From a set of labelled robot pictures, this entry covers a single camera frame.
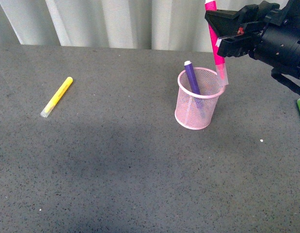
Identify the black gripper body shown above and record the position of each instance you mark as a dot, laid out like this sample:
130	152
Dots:
271	35

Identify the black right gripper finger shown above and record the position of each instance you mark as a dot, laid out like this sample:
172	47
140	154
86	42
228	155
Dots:
234	46

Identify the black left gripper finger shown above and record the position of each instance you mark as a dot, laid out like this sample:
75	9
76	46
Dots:
226	23

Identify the pink highlighter pen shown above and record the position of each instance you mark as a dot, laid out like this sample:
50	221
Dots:
219	61

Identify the purple marker pen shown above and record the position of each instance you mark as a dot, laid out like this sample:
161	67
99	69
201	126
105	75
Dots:
194	87

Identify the pink mesh pen cup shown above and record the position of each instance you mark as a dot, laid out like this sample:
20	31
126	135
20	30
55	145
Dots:
195	111

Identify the white pleated curtain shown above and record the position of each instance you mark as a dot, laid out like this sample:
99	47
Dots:
131	24

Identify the yellow highlighter pen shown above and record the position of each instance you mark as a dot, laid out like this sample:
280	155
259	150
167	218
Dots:
56	97

